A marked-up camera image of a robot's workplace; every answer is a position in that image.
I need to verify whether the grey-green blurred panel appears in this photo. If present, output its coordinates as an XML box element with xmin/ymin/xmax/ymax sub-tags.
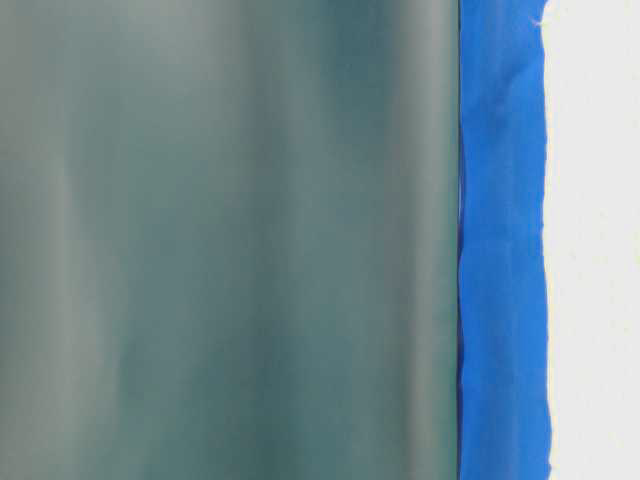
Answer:
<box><xmin>1</xmin><ymin>1</ymin><xmax>458</xmax><ymax>479</ymax></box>

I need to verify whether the blue table cloth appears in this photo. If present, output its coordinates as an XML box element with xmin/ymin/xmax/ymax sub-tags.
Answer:
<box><xmin>458</xmin><ymin>1</ymin><xmax>551</xmax><ymax>479</ymax></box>

